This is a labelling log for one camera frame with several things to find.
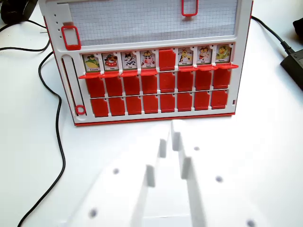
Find red flap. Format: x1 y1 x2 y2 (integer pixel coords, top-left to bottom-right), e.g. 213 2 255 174
159 48 176 72

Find black power adapter box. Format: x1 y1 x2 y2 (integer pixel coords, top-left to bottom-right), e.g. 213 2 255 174
280 48 303 91

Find red and white game board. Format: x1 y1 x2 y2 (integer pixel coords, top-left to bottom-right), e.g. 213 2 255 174
39 0 254 128

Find black cloth bag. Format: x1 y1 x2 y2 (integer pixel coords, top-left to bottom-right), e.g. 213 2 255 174
293 16 303 39

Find black rounded object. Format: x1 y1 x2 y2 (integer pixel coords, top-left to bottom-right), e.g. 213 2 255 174
0 0 38 25

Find long black looping cable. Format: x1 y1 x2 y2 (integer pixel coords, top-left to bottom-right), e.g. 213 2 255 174
17 51 66 227

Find thin black cable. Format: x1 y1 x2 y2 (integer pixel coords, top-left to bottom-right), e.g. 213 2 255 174
0 39 51 52
0 20 47 33

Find black power adapter cable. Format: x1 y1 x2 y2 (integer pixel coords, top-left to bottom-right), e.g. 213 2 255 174
250 15 294 54

